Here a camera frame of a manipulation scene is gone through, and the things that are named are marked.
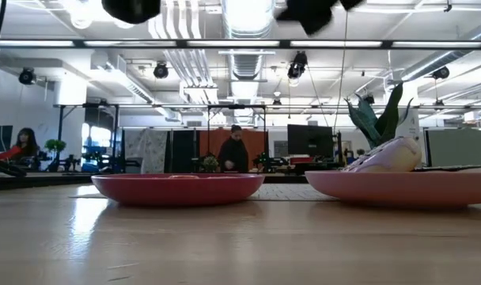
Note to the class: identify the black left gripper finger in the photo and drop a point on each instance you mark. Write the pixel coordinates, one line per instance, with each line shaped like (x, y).
(131, 10)

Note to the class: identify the large purple iced donut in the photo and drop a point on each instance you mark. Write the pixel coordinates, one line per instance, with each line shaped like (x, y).
(387, 158)

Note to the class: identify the black ceiling spotlight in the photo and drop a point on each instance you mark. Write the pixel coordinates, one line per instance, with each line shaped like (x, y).
(26, 75)
(297, 66)
(160, 71)
(441, 73)

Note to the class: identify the green snake plant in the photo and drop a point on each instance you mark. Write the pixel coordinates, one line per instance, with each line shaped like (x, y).
(387, 118)

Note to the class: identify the black computer monitor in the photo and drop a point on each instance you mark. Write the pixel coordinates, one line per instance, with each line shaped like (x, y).
(309, 142)

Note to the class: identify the white column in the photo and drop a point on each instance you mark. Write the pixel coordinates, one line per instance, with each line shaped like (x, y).
(411, 124)

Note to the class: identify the white patterned curtain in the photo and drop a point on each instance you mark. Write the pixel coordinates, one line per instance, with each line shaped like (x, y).
(145, 150)

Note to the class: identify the black partition panel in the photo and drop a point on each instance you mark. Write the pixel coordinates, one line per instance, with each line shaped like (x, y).
(183, 150)

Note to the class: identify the orange partition panel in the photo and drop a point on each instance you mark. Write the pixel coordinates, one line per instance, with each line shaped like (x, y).
(210, 140)

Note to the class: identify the small green bushy plant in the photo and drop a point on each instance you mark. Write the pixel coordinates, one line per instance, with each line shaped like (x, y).
(55, 145)

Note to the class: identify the person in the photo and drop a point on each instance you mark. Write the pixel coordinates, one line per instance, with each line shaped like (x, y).
(233, 154)
(25, 144)

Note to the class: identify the small potted plant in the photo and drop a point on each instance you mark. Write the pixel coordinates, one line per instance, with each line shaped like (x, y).
(210, 163)

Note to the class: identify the white woven table mat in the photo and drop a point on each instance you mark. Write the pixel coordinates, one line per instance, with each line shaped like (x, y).
(292, 192)

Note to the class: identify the grey green partition panel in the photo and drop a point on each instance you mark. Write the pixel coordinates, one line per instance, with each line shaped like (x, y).
(460, 148)

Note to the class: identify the red plate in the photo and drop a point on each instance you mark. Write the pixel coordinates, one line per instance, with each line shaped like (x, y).
(177, 190)

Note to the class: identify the pink plate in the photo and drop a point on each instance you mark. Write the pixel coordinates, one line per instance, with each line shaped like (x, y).
(402, 188)

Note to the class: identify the dark flat object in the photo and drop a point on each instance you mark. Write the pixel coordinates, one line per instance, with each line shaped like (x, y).
(450, 168)

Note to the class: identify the black background table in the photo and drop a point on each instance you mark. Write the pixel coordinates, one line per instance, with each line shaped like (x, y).
(39, 180)

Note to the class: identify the silver round ventilation duct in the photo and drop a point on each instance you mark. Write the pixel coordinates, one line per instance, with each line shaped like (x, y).
(248, 16)

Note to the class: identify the dark wall screen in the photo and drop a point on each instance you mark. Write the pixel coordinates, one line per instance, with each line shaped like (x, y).
(1, 134)

